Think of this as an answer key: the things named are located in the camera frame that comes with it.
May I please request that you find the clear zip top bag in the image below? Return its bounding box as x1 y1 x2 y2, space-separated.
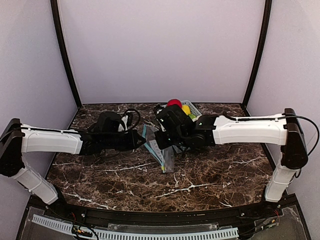
142 124 175 174

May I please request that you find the white toy cauliflower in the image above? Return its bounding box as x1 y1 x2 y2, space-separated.
188 113 197 121

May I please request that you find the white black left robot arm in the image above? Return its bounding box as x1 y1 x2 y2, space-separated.
0 109 146 205

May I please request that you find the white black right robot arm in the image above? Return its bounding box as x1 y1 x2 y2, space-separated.
154 104 312 203

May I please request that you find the yellow toy lemon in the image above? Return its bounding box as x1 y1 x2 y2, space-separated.
181 105 191 115

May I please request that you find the red toy apple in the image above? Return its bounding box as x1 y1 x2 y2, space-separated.
167 98 182 108

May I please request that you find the light blue perforated basket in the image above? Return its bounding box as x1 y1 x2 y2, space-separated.
181 100 202 117

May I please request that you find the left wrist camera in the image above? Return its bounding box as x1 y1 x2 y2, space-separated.
118 108 141 132

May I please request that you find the black front frame rail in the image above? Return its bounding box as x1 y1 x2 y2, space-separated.
24 194 298 230

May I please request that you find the light blue slotted cable duct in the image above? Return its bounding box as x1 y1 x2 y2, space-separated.
31 214 240 240

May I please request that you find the black left rear frame post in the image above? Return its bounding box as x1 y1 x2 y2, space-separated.
50 0 83 109

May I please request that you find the black frame post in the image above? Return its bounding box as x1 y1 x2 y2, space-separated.
241 0 273 109
50 0 83 109

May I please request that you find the black right rear frame post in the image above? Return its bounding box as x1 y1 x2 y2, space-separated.
241 0 273 109

